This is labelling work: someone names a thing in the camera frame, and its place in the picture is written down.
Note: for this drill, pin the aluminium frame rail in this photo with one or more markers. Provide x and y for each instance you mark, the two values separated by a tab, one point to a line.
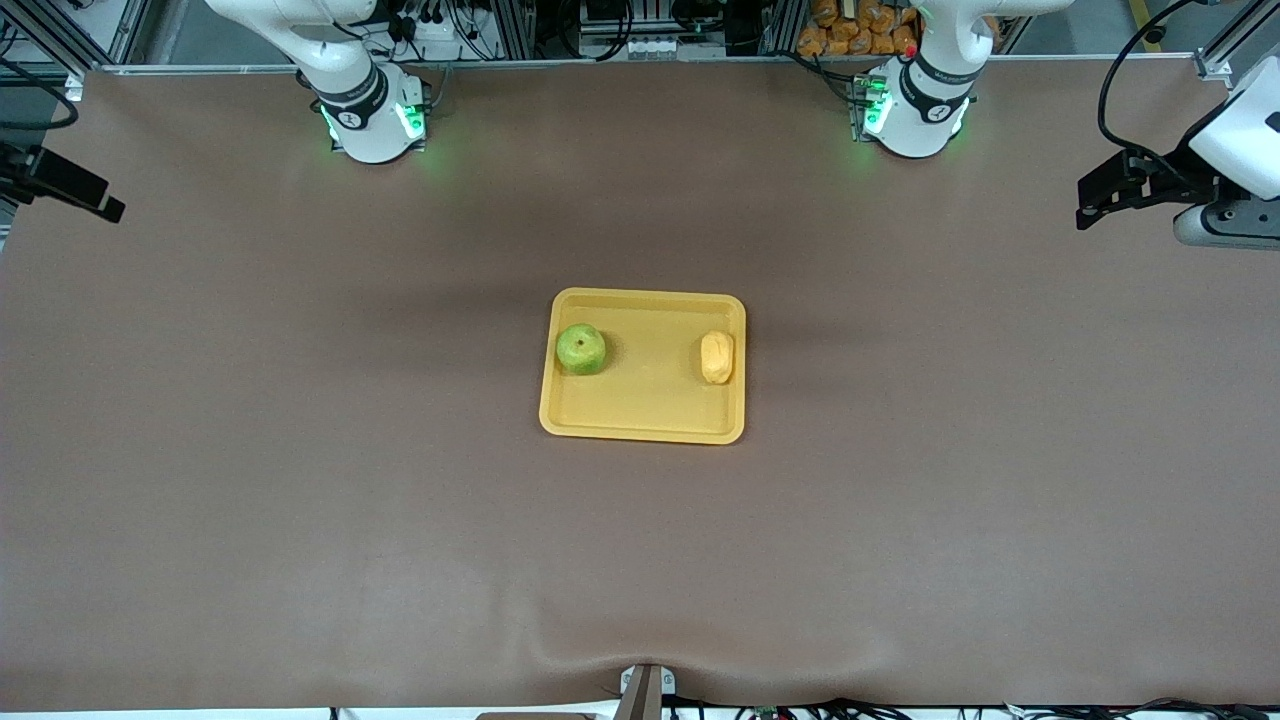
650	62

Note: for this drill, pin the aluminium frame post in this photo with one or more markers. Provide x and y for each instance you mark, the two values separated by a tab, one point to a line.
60	35

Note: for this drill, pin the yellow plastic tray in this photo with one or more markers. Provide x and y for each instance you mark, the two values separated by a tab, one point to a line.
650	400

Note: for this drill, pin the brown table mat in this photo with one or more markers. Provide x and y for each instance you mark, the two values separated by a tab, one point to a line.
640	550

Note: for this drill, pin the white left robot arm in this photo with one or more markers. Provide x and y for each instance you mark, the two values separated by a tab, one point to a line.
920	130

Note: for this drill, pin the yellow potato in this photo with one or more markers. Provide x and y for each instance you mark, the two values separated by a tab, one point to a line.
717	358

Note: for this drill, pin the white power strip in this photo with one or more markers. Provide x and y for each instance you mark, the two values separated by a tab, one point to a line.
440	40

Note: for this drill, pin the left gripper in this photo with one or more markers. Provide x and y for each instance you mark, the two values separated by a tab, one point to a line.
1166	177

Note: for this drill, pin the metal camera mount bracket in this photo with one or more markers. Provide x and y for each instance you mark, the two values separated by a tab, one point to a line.
645	695

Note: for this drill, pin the black electronics unit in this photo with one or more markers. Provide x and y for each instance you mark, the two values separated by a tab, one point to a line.
650	20

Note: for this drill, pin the green apple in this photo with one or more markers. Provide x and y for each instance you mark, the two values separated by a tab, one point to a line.
581	349

